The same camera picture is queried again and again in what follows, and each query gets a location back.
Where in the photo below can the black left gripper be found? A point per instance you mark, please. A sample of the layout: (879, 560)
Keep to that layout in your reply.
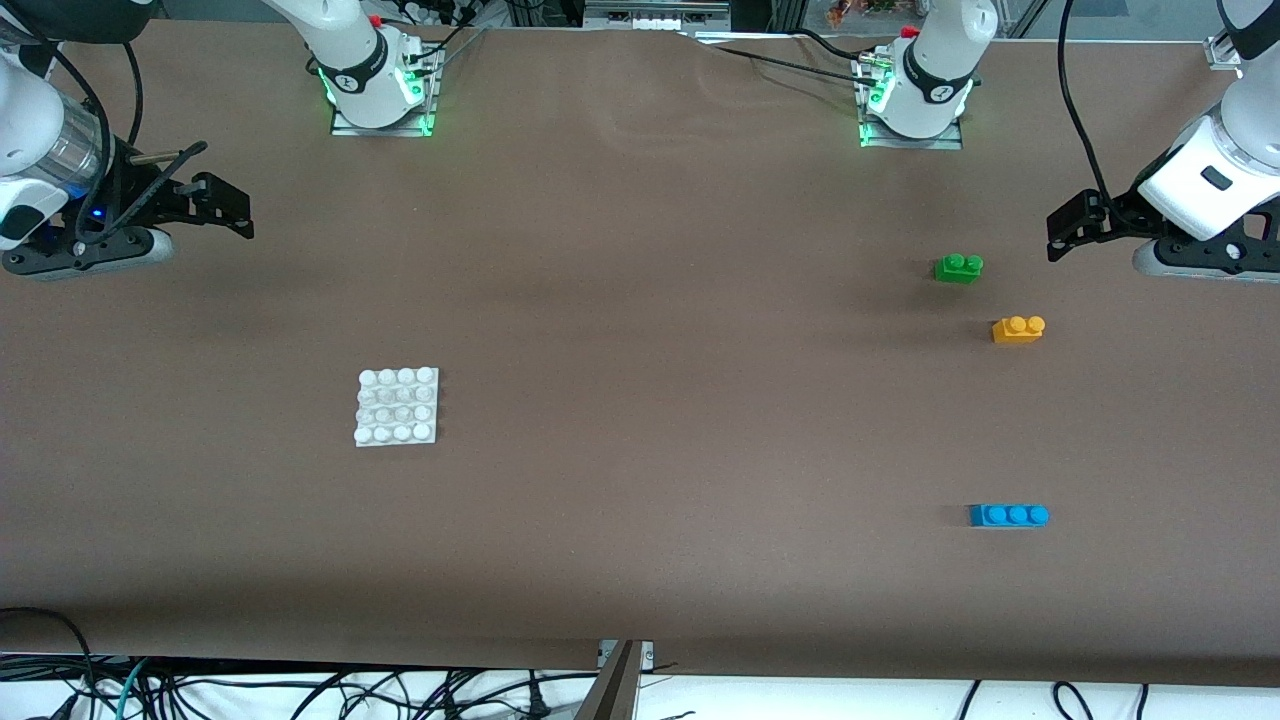
(1121, 213)

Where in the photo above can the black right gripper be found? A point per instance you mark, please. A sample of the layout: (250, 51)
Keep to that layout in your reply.
(139, 192)

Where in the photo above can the yellow two-stud block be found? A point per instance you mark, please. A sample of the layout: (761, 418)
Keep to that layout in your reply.
(1017, 333)

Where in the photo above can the white studded base plate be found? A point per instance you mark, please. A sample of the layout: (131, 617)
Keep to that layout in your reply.
(397, 407)

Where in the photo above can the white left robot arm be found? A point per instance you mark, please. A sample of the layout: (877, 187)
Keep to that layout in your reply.
(940, 60)

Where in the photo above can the green two-stud block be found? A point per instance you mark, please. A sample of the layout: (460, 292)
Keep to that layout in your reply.
(958, 272)

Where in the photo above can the blue three-stud block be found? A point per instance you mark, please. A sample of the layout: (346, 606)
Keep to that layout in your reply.
(1008, 516)

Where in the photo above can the brown table cover sheet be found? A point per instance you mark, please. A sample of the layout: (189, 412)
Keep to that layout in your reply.
(640, 300)

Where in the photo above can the silver aluminium profile bar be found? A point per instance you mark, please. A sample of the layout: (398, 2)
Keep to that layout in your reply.
(612, 690)

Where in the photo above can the silver table corner bracket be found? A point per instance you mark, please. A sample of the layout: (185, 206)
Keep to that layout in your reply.
(1222, 52)

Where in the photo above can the silver aluminium frame rail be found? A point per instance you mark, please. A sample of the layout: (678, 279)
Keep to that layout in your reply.
(640, 15)

